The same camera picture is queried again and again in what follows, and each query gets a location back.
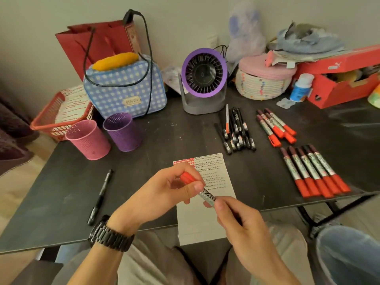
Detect person's right hand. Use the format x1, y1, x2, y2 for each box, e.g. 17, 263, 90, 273
204, 196, 291, 276

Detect person's left hand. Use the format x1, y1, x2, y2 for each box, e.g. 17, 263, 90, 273
107, 162, 206, 235

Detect red marker pen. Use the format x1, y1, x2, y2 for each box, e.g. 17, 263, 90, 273
302, 145, 342, 196
308, 144, 352, 193
264, 113, 297, 145
256, 115, 282, 148
264, 108, 297, 136
280, 148, 311, 199
180, 171, 217, 207
288, 146, 322, 197
257, 110, 286, 140
296, 147, 335, 199

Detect person's right forearm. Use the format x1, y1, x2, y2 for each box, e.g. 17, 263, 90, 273
256, 262, 301, 285

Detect person's left forearm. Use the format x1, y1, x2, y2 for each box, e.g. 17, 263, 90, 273
68, 228, 132, 285

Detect white grid paper sheet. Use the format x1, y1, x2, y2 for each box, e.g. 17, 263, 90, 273
173, 153, 237, 246

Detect bunch of black pens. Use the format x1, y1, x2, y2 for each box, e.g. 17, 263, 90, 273
214, 107, 257, 155

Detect person's beige trousers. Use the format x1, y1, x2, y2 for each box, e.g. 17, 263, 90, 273
52, 221, 315, 285

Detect purple perforated pen cup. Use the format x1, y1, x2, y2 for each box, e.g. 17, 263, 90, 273
103, 112, 142, 152

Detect black pen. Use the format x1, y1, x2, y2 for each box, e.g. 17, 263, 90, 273
87, 169, 113, 226

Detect black wristwatch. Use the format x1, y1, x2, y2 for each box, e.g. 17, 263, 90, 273
88, 215, 135, 253

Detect purple grey desk fan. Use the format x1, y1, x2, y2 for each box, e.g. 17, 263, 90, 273
178, 48, 228, 115

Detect pink perforated pen cup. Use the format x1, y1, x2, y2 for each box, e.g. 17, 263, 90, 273
65, 119, 111, 161

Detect clear plastic blister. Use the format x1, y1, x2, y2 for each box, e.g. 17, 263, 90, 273
276, 97, 296, 109

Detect blue checkered bag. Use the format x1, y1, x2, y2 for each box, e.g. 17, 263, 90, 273
83, 54, 167, 120

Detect woven basket with pink lid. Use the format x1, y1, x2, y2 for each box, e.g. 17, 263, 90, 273
235, 54, 297, 101

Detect white bottle with blue label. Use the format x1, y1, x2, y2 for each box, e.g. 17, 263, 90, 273
289, 73, 314, 103

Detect yellow plush pouch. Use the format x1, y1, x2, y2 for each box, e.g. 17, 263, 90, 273
92, 52, 139, 71

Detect pink plastic clip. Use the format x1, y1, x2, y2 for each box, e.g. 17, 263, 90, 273
265, 50, 282, 68

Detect red plastic basket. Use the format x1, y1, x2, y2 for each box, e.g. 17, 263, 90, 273
30, 91, 95, 142

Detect red shoe box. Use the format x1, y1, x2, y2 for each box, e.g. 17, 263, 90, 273
292, 44, 380, 109

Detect translucent plastic bag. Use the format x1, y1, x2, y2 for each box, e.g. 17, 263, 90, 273
226, 1, 267, 64

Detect dark brown sofa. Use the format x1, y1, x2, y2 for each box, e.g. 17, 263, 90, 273
0, 95, 40, 177

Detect colourful paper cup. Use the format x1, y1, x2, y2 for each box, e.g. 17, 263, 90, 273
367, 84, 380, 109

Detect pile of grey cloths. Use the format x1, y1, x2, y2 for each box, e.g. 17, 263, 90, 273
267, 22, 352, 62

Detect red paper bag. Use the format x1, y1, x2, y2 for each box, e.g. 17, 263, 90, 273
55, 20, 141, 82

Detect black metal table frame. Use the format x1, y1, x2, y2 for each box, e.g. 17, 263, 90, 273
295, 192, 380, 238

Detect black cable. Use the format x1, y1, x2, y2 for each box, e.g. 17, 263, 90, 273
84, 9, 154, 118

